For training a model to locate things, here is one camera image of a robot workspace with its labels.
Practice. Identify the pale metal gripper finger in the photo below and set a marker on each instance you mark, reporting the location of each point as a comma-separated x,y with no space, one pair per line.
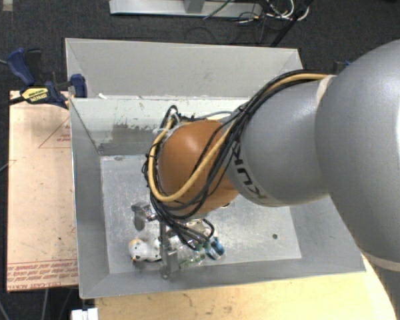
140,216
171,261

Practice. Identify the brown cardboard board red print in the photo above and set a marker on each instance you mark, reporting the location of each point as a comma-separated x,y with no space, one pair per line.
40,192

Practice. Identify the black cylinder on white bracket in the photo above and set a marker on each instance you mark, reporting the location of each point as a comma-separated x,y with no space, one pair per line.
216,248

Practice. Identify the white and yellow toy animal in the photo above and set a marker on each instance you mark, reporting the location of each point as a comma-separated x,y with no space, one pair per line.
144,250

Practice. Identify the grey metal bin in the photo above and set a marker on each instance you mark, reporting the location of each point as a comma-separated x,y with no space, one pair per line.
126,185

